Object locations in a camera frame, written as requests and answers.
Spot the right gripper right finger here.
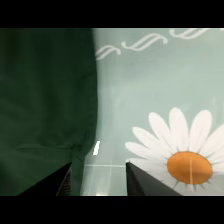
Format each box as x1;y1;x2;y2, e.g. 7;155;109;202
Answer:
125;161;183;197

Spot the dark green shirt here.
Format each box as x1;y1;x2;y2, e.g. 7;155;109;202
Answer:
0;28;99;197

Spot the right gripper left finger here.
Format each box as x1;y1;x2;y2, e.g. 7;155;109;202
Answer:
18;162;73;197

